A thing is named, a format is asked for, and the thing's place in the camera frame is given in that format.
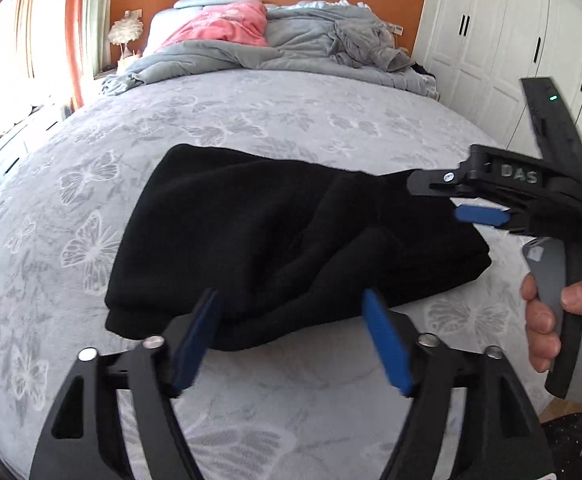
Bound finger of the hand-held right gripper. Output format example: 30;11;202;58
451;195;522;234
406;159;472;197

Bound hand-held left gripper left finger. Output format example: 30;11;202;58
30;287;222;480

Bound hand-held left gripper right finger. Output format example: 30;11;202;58
361;287;557;480

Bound black pants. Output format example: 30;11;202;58
105;144;493;352

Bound person's right hand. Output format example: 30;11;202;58
520;275;582;400

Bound dark clothes pile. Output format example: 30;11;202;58
410;57;440;102

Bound white wardrobe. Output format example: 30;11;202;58
413;0;582;186

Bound grey duvet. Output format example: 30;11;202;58
102;2;439;98

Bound bed with grey butterfly sheet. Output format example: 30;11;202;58
0;67;562;480

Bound dark speckled clothing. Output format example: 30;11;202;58
541;410;582;480

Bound pink pillow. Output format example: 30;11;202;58
158;1;270;54

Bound white low cabinet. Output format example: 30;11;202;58
0;104;79;233

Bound white feather lamp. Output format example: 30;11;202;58
108;14;144;61

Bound orange curtain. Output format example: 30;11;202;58
65;0;116;111

